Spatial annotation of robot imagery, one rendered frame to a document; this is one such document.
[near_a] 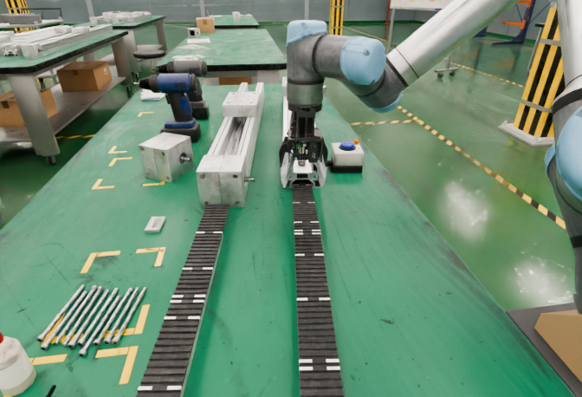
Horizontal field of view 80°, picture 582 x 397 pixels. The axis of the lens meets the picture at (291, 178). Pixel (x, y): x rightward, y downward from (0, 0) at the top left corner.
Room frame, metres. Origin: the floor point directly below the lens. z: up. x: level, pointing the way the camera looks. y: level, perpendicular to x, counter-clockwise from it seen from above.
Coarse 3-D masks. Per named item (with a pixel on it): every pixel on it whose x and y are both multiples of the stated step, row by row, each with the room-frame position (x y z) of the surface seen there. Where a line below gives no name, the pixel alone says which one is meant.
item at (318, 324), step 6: (300, 324) 0.34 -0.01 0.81; (306, 324) 0.34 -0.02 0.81; (312, 324) 0.34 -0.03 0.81; (318, 324) 0.34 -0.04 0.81; (324, 324) 0.34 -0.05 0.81; (330, 324) 0.34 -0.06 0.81; (300, 330) 0.33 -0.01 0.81; (306, 330) 0.33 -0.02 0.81; (312, 330) 0.33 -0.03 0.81; (318, 330) 0.33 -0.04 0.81; (324, 330) 0.33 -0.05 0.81; (330, 330) 0.33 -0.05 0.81
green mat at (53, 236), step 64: (128, 128) 1.22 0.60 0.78; (320, 128) 1.22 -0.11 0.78; (64, 192) 0.75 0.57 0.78; (128, 192) 0.75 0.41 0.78; (192, 192) 0.75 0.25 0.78; (256, 192) 0.75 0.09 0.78; (320, 192) 0.75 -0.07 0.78; (384, 192) 0.75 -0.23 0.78; (0, 256) 0.52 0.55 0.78; (64, 256) 0.52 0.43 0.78; (128, 256) 0.52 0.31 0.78; (256, 256) 0.52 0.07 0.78; (384, 256) 0.52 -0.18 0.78; (448, 256) 0.52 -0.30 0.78; (0, 320) 0.37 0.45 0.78; (256, 320) 0.37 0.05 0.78; (384, 320) 0.37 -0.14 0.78; (448, 320) 0.37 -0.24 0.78; (64, 384) 0.27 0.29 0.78; (128, 384) 0.27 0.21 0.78; (192, 384) 0.27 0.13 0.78; (256, 384) 0.27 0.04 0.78; (384, 384) 0.27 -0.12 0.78; (448, 384) 0.27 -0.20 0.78; (512, 384) 0.27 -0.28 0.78
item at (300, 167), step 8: (288, 112) 1.14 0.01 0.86; (288, 120) 1.05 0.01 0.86; (288, 128) 0.98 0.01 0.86; (296, 160) 0.85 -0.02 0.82; (304, 160) 0.82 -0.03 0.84; (296, 168) 0.80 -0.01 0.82; (304, 168) 0.80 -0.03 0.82; (312, 168) 0.78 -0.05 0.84; (288, 176) 0.78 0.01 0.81; (296, 176) 0.78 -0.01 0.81; (304, 176) 0.79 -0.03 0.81; (312, 176) 0.78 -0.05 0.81; (288, 184) 0.79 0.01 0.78; (312, 184) 0.79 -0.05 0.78
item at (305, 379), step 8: (304, 376) 0.26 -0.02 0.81; (312, 376) 0.26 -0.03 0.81; (320, 376) 0.26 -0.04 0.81; (328, 376) 0.26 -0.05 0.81; (336, 376) 0.26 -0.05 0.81; (304, 384) 0.25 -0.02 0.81; (312, 384) 0.25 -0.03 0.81; (320, 384) 0.25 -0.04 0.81; (328, 384) 0.25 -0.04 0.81; (336, 384) 0.25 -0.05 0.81
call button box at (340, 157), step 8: (336, 144) 0.92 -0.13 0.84; (336, 152) 0.87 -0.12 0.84; (344, 152) 0.87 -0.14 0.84; (352, 152) 0.87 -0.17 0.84; (360, 152) 0.87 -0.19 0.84; (328, 160) 0.90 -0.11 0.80; (336, 160) 0.86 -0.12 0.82; (344, 160) 0.86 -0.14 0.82; (352, 160) 0.86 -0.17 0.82; (360, 160) 0.86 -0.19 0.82; (336, 168) 0.86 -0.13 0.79; (344, 168) 0.86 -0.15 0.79; (352, 168) 0.86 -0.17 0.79; (360, 168) 0.86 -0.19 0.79
